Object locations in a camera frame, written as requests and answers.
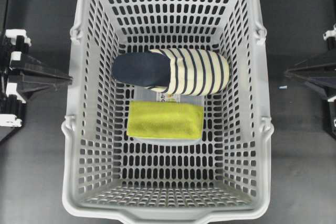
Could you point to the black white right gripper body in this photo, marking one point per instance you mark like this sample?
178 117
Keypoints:
329 37

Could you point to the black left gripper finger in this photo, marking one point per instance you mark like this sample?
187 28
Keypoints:
36 76

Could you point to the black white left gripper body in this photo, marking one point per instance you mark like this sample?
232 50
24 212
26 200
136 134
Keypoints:
14 44

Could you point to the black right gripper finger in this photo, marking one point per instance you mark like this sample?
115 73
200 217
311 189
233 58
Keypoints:
312 73

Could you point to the yellow-green folded cloth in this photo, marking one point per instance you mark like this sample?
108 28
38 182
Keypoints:
165 120

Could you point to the grey plastic shopping basket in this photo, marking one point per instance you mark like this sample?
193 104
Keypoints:
108 174

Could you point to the navy striped cream slipper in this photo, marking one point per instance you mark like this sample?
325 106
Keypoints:
193 72

